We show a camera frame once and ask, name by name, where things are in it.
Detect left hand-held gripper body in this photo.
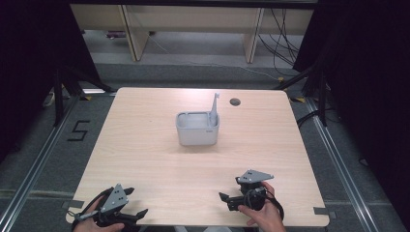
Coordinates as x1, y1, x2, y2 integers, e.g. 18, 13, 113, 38
93, 183, 140, 228

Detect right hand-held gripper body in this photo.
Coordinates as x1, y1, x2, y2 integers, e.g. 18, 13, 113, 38
235, 168, 276, 212

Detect grey plastic toothbrush holder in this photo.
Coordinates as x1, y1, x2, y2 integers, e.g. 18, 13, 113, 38
175, 110, 221, 147

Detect white electric toothbrush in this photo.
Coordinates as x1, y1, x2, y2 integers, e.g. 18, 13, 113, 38
209, 92, 221, 128

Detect person's right hand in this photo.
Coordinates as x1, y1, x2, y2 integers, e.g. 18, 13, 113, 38
237, 181, 287, 232

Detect person's left hand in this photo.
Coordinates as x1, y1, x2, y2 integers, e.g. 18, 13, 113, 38
73, 195, 126, 232

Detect grey tape piece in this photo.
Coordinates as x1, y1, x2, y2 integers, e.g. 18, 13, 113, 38
61, 199, 85, 210
312, 206, 338, 220

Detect black metal stand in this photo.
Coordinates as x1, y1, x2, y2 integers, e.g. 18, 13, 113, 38
52, 64, 118, 128
273, 61, 331, 128

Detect black curtain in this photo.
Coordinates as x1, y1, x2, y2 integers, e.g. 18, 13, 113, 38
292, 0, 410, 223
0, 0, 102, 163

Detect purple flat item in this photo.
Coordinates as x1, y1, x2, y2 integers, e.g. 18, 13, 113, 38
105, 30, 128, 40

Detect black gripper strap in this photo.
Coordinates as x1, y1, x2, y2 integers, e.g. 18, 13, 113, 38
78, 187, 114, 220
265, 195, 285, 221

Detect grey cable plug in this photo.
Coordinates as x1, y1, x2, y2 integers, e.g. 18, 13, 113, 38
66, 210, 102, 223

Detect thick black floor cable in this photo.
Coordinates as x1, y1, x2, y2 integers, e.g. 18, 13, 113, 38
296, 108, 321, 129

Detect metal floor rail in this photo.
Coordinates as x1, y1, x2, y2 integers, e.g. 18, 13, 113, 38
0, 94, 80, 232
305, 97, 381, 232

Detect thin white cable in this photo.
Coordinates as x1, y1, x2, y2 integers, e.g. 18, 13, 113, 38
147, 33, 282, 81

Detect bundle of black cables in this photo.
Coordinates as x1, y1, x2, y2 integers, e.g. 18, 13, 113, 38
257, 8, 301, 77

